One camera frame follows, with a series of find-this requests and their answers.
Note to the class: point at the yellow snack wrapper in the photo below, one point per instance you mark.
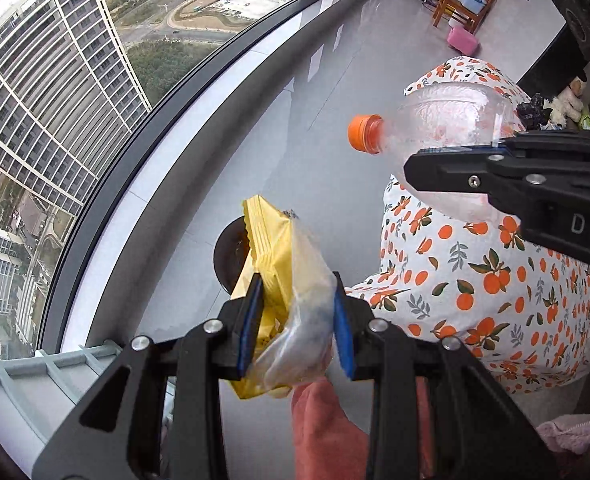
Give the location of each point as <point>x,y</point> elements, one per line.
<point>294,344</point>

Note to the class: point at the orange fruit print tablecloth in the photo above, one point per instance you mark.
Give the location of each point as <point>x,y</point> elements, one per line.
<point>523,310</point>

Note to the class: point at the white plush toy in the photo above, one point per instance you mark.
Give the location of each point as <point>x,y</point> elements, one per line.
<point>567,104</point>

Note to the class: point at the black plastic bag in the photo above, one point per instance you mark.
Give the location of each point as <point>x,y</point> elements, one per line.
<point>535,114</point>

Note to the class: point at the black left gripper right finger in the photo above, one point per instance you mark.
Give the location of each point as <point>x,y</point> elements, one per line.
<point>436,412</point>

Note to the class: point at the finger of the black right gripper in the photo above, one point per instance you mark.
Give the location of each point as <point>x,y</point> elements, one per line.
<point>510,182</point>
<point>541,144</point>

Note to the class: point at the clear plastic bottle orange cap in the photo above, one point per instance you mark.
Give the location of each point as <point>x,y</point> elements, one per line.
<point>439,116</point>

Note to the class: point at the pink cloth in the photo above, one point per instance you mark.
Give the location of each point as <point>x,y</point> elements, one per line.
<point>327,444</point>

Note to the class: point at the black round trash bin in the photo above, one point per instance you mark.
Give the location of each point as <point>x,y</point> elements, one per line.
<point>230,254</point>

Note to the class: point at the blue plastic basin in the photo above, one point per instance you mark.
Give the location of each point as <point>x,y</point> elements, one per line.
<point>474,6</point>

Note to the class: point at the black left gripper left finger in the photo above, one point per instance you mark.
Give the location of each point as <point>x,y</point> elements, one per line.
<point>155,411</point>

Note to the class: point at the dark window frame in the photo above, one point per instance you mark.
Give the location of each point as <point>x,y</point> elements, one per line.
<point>119,200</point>

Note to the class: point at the wooden chair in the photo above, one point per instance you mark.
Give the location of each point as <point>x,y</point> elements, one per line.
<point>469,19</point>

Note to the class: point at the pink plastic stool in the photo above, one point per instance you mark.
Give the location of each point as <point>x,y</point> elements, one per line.
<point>463,41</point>

